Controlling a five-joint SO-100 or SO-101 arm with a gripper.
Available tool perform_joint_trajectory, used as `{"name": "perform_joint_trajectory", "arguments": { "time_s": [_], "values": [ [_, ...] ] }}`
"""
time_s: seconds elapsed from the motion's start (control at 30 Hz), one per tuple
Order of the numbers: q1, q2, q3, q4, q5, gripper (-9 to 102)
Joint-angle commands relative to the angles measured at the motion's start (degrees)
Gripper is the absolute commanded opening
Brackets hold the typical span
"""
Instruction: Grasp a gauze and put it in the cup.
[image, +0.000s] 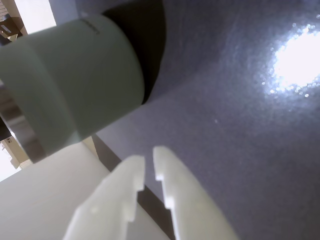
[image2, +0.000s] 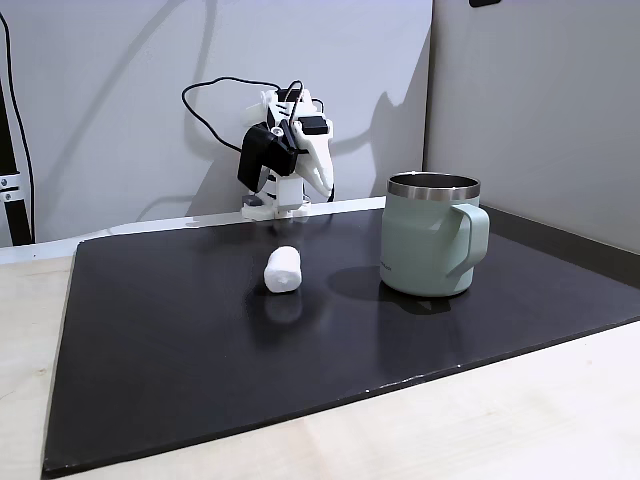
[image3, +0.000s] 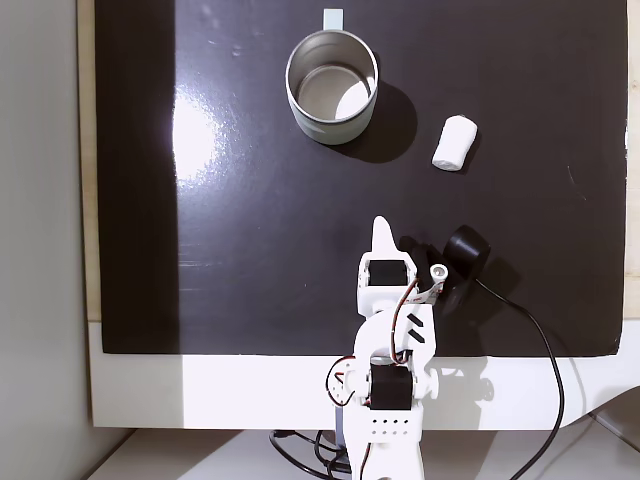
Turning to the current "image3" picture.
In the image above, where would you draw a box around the white gauze roll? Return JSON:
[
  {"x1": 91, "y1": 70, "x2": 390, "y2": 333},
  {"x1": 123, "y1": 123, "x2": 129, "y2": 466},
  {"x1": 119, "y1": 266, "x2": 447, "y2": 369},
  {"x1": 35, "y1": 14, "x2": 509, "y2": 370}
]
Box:
[{"x1": 430, "y1": 114, "x2": 479, "y2": 174}]

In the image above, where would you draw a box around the black oval webcam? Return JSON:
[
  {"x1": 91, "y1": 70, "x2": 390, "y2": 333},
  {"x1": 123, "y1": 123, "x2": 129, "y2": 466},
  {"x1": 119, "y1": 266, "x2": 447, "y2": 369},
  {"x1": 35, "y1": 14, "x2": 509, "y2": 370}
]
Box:
[{"x1": 433, "y1": 224, "x2": 494, "y2": 317}]

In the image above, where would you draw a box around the mint green steel mug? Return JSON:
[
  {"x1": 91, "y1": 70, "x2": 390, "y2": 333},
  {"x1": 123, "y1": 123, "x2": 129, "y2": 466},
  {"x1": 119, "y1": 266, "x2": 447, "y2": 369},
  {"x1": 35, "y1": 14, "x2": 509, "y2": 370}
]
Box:
[{"x1": 284, "y1": 8, "x2": 380, "y2": 147}]

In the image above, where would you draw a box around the black table mat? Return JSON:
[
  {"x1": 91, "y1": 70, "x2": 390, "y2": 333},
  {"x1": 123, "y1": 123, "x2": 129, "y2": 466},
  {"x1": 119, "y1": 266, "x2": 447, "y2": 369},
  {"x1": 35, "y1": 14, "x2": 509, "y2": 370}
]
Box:
[{"x1": 93, "y1": 0, "x2": 630, "y2": 359}]

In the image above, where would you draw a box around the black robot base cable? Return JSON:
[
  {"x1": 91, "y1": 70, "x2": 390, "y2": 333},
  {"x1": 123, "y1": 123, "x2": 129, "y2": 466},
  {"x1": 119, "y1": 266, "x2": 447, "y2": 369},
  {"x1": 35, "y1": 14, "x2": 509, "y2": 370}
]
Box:
[{"x1": 268, "y1": 428, "x2": 354, "y2": 480}]

